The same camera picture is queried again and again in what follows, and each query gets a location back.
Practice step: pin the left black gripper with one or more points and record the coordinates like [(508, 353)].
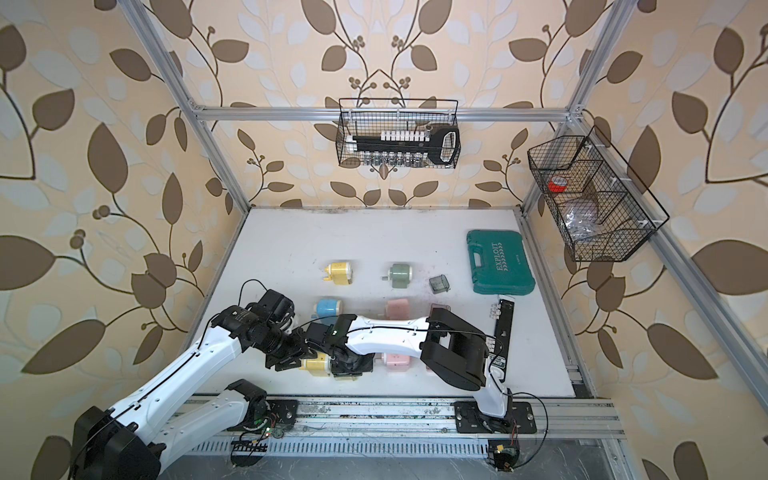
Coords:
[(298, 351)]

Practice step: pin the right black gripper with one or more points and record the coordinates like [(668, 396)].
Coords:
[(364, 367)]

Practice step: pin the blue pencil sharpener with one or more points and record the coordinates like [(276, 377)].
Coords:
[(327, 308)]

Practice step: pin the yellow sharpener top row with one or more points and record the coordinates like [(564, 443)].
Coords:
[(339, 273)]

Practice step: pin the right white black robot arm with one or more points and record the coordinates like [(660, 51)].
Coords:
[(456, 351)]

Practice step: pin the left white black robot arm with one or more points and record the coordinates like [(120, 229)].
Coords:
[(140, 436)]

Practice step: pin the pink sharpener bottom row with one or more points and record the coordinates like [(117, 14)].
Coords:
[(396, 362)]

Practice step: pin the pink sharpener row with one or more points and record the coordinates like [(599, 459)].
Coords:
[(398, 309), (396, 362)]

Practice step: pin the pink sharpener middle row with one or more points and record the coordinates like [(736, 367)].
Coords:
[(398, 309)]

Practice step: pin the green pencil sharpener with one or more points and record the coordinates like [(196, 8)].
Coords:
[(399, 275)]

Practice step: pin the brown pink tray middle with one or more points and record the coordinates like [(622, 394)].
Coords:
[(434, 307)]

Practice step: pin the grey green tray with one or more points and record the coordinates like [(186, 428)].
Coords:
[(439, 284)]

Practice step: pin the green plastic tool case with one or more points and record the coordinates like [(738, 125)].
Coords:
[(498, 263)]

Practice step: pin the clear plastic bag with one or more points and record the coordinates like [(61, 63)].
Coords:
[(581, 219)]

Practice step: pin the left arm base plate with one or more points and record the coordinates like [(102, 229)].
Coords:
[(265, 414)]

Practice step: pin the aluminium front rail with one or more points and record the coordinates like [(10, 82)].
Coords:
[(438, 417)]

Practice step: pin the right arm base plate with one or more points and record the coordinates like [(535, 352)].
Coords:
[(519, 418)]

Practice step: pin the black socket rail on table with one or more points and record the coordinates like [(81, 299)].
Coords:
[(499, 342)]

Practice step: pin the black socket holder rail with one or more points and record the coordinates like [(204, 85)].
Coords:
[(433, 147)]

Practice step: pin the black wire basket back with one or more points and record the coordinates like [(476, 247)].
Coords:
[(367, 115)]

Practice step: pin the black wire basket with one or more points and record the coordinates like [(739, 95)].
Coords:
[(367, 115), (629, 213)]

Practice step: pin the black wire basket right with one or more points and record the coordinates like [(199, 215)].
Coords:
[(629, 213)]

